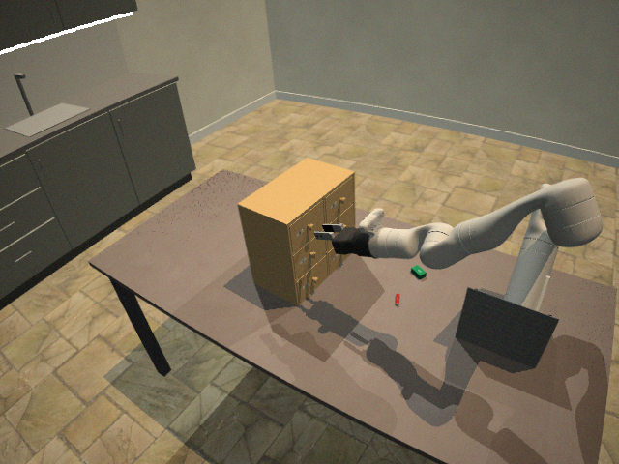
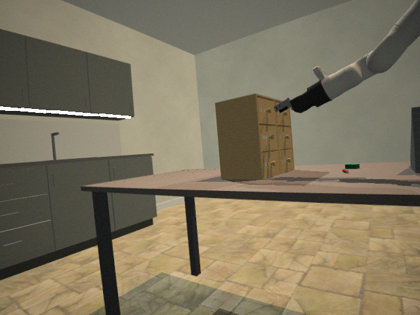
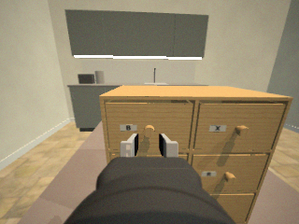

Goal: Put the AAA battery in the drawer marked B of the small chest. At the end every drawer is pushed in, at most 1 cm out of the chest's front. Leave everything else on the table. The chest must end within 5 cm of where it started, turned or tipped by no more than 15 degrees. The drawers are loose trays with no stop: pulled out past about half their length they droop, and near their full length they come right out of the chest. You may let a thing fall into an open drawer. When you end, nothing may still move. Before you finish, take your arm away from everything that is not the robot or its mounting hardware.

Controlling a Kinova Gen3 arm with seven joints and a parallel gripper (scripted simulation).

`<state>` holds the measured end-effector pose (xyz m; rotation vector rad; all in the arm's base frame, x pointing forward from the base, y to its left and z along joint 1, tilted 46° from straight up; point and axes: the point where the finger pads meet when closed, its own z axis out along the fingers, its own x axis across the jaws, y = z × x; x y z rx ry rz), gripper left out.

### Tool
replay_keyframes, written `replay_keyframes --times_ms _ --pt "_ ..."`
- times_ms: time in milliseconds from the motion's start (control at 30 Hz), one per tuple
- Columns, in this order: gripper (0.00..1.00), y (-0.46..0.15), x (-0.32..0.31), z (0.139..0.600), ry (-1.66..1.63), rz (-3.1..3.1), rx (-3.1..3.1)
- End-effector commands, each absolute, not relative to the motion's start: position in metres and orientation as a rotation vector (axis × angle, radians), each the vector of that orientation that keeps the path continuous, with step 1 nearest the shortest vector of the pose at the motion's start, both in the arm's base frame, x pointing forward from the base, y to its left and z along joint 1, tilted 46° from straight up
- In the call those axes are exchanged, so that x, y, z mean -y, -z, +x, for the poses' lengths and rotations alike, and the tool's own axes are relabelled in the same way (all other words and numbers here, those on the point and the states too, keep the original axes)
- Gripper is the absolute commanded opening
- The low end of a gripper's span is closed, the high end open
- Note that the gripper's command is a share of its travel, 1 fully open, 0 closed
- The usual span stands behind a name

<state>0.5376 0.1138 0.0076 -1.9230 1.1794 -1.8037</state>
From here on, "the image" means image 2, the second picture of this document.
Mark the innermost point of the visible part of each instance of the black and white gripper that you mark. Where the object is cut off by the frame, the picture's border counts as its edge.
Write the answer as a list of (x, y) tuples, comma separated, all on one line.
[(318, 94)]

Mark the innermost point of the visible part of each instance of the small brown wooden chest of drawers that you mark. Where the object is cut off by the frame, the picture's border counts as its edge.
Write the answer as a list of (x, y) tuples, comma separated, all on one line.
[(239, 138)]

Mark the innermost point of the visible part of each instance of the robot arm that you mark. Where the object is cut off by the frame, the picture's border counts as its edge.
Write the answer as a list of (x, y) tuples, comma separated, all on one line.
[(383, 57)]

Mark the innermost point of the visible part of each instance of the wooden drawer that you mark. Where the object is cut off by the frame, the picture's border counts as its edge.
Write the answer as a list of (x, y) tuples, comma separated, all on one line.
[(269, 160), (286, 160), (266, 110), (284, 137), (267, 137), (283, 118)]

